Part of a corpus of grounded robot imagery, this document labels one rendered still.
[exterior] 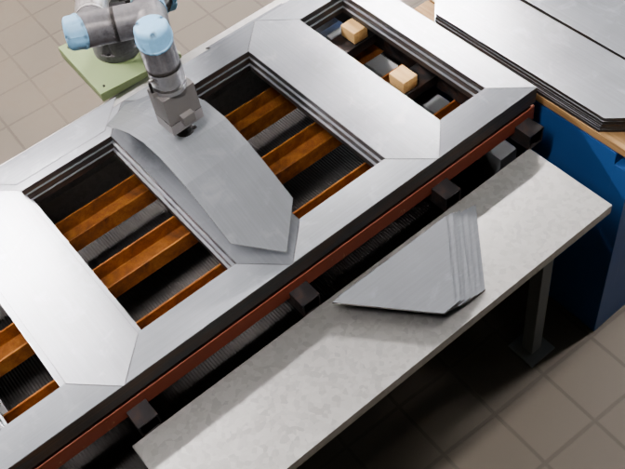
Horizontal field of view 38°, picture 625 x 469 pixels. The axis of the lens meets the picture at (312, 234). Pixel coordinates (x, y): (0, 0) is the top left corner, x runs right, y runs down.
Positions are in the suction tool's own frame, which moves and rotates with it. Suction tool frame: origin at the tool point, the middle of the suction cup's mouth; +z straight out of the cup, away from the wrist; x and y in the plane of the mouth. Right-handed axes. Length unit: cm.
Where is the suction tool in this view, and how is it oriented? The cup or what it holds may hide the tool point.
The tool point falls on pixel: (186, 133)
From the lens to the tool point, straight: 209.2
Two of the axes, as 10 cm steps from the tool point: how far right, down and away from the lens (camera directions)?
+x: -6.5, -5.5, 5.2
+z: 1.2, 6.1, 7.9
